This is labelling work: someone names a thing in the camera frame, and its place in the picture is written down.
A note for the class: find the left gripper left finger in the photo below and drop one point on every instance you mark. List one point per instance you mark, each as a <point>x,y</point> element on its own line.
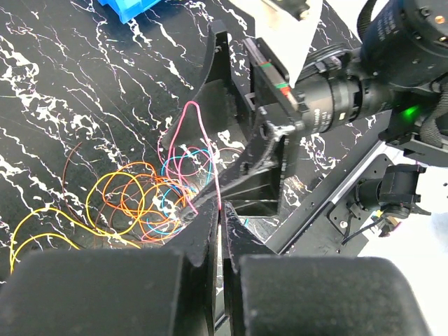
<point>187,286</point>

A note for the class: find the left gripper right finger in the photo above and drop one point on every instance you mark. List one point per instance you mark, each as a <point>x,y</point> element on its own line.
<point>237,241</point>

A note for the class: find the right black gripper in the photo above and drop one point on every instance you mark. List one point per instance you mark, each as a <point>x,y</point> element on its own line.
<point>332,89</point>

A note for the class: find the blue plastic bin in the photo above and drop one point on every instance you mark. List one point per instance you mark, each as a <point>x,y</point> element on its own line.
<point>129,9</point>

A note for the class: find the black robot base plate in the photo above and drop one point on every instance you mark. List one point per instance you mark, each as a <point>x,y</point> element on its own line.
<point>361,194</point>

